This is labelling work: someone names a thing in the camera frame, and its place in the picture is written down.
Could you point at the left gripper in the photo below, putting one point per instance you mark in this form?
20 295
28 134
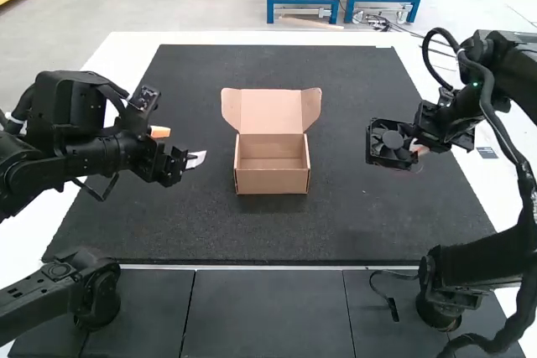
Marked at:
161 163

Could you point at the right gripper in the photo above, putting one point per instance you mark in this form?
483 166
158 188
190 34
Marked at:
444 127

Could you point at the black square fan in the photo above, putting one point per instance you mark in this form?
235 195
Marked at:
392 140

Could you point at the cardboard box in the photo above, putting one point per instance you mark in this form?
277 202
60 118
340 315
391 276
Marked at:
270 180

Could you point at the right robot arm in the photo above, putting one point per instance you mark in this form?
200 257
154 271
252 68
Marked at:
503 52

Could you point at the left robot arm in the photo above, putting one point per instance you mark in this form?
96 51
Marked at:
63 152

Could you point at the dark label sticker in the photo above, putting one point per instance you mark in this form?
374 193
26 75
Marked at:
487 152

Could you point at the black mat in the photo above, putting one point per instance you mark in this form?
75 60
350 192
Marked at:
293 228

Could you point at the aluminium edge strip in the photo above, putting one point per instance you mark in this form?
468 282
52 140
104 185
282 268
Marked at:
268 267

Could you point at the dark base panel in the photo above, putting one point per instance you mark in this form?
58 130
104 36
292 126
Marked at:
377 341
268 316
147 312

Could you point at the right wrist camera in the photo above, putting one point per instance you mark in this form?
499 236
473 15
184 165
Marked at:
447 98

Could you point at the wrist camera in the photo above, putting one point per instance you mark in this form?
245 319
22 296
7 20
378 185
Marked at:
144 98
447 98

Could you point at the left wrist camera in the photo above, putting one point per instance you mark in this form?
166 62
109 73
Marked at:
144 98

